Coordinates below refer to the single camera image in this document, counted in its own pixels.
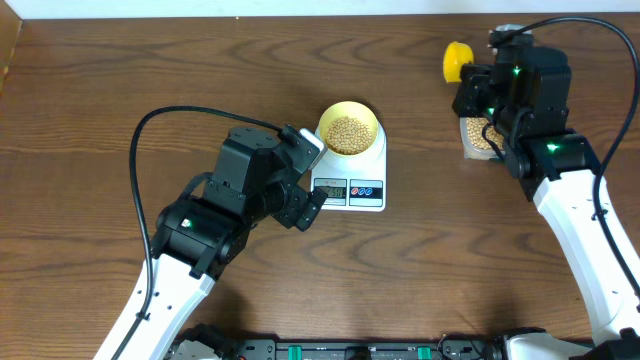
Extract yellow measuring scoop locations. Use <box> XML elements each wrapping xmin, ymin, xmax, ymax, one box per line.
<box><xmin>442</xmin><ymin>41</ymin><xmax>474</xmax><ymax>83</ymax></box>

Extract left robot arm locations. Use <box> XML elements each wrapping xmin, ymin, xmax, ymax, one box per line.
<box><xmin>96</xmin><ymin>126</ymin><xmax>327</xmax><ymax>359</ymax></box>

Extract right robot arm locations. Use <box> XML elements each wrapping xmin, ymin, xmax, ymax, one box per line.
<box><xmin>443</xmin><ymin>34</ymin><xmax>639</xmax><ymax>359</ymax></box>

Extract white digital kitchen scale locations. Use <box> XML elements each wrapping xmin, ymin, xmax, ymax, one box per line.
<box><xmin>311</xmin><ymin>121</ymin><xmax>387</xmax><ymax>212</ymax></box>

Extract soybeans in yellow bowl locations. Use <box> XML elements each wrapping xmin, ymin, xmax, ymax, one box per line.
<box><xmin>325</xmin><ymin>116</ymin><xmax>374</xmax><ymax>155</ymax></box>

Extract pale yellow bowl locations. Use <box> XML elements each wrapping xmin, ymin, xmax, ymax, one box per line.
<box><xmin>316</xmin><ymin>101</ymin><xmax>383</xmax><ymax>158</ymax></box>

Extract soybeans in container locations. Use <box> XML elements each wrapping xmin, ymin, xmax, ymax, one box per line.
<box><xmin>465</xmin><ymin>118</ymin><xmax>504</xmax><ymax>150</ymax></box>

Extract clear plastic container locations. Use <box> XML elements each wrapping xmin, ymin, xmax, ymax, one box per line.
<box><xmin>459</xmin><ymin>117</ymin><xmax>498</xmax><ymax>160</ymax></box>

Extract left black cable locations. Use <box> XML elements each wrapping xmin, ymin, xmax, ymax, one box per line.
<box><xmin>109</xmin><ymin>104</ymin><xmax>301</xmax><ymax>360</ymax></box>

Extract black cable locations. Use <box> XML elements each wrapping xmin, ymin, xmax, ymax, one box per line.
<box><xmin>504</xmin><ymin>16</ymin><xmax>640</xmax><ymax>301</ymax></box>
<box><xmin>109</xmin><ymin>104</ymin><xmax>301</xmax><ymax>360</ymax></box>

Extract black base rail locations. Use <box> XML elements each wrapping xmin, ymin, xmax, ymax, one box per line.
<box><xmin>165</xmin><ymin>337</ymin><xmax>506</xmax><ymax>360</ymax></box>

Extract right black cable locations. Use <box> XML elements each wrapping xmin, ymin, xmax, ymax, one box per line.
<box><xmin>504</xmin><ymin>16</ymin><xmax>640</xmax><ymax>301</ymax></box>

